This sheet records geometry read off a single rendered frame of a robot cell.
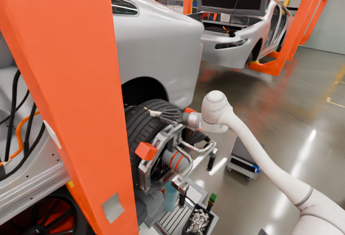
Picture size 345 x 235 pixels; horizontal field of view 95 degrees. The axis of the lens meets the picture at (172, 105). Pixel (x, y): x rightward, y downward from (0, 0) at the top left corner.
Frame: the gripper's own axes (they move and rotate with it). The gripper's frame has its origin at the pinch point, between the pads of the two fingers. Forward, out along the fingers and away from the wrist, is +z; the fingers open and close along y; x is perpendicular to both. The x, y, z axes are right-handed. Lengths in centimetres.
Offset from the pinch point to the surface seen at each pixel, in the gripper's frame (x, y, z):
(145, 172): -20.6, -26.4, -1.1
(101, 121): 36, -41, -5
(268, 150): -149, 108, -125
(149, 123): -3.9, -4.7, 2.7
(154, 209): -96, -23, 5
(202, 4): -1, 396, 25
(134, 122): -5.1, -5.0, 12.6
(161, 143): -10.0, -12.9, -7.2
